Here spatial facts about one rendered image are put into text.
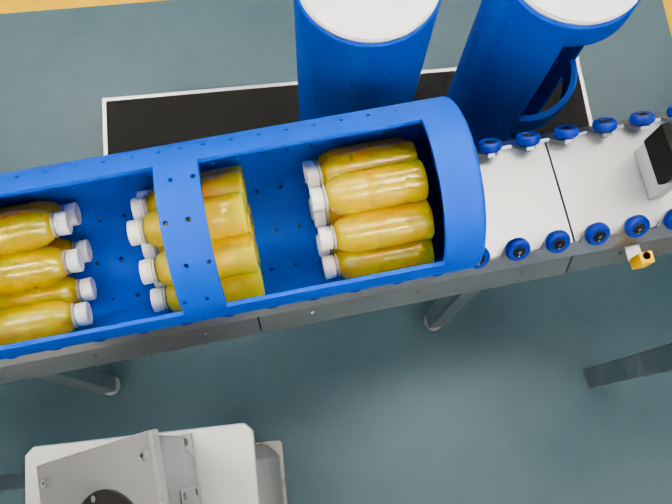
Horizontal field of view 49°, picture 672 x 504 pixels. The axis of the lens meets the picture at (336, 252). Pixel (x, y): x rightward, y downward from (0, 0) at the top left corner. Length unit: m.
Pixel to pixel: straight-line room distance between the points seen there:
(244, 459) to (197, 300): 0.24
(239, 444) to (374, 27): 0.77
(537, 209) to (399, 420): 1.00
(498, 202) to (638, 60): 1.45
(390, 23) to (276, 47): 1.21
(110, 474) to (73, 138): 1.75
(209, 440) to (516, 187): 0.74
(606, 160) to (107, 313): 0.96
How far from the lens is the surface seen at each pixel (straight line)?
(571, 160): 1.49
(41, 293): 1.31
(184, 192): 1.08
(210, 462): 1.10
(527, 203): 1.44
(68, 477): 1.03
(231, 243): 1.16
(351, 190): 1.13
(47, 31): 2.77
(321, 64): 1.53
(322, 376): 2.25
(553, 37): 1.54
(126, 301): 1.33
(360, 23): 1.42
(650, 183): 1.50
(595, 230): 1.40
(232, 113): 2.32
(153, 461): 0.87
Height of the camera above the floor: 2.24
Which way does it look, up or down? 75 degrees down
